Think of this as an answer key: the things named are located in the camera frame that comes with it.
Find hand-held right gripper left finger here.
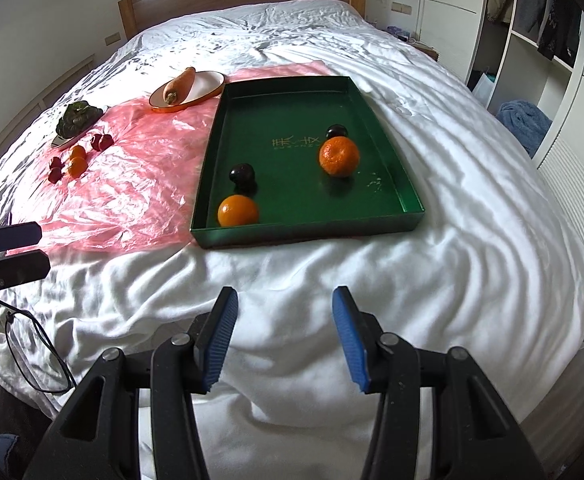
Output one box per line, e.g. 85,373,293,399
22,286,240,480

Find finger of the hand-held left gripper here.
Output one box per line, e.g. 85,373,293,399
0,251,51,291
0,221,43,256

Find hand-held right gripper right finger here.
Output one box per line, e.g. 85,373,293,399
332,286,548,480

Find green tray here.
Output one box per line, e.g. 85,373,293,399
190,76,425,250

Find silver plate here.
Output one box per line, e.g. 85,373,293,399
50,106,107,150

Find pink plastic sheet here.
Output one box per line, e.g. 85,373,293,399
19,60,330,256

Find dark leafy green vegetable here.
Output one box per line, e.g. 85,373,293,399
59,101,103,137

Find carrot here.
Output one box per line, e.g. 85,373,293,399
163,66,197,105

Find white plate with orange rim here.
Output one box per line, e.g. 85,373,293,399
149,70,227,114

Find blue towel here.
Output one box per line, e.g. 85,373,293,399
495,100,554,158

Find white paper bag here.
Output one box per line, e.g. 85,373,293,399
472,70,498,108

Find cluttered bedside table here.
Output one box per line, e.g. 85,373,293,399
387,25,443,61

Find white wardrobe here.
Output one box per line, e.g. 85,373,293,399
414,0,584,171

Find dark hanging clothes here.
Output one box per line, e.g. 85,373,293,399
514,0,583,61

